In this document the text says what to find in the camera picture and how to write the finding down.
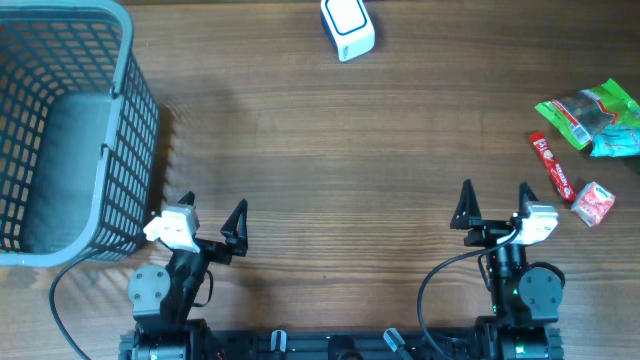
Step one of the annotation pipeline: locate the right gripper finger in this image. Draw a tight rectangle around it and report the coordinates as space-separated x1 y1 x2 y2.
518 182 539 213
450 179 483 230

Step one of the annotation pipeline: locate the Haribo gummy candy bag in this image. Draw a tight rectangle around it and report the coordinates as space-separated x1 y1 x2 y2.
535 79 639 150

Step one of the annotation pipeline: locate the grey plastic mesh basket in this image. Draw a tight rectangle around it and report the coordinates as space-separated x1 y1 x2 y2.
1 1 160 267

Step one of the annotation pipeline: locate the white barcode scanner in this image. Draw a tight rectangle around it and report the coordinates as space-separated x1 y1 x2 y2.
320 0 376 62

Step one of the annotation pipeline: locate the red Nescafe coffee stick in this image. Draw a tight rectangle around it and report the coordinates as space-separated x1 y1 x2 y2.
529 132 577 202

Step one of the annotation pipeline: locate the light blue tissue pack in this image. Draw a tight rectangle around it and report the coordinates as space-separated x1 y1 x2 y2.
590 126 639 157

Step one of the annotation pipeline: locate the black left camera cable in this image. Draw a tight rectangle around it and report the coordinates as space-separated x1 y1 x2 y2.
48 252 101 360

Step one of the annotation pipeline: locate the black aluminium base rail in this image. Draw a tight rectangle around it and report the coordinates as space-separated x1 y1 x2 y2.
118 327 565 360

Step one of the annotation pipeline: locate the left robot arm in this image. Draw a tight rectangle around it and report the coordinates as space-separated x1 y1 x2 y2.
118 191 248 360

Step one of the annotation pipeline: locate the black right camera cable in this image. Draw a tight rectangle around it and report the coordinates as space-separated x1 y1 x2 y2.
416 227 521 360

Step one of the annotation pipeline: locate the black camera cable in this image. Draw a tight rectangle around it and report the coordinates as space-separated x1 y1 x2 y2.
48 252 101 360
416 227 521 360

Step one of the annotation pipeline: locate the pink white small box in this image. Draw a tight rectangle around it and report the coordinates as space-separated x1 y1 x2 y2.
571 182 616 227

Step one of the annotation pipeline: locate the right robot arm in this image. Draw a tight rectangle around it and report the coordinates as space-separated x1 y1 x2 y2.
450 179 566 360

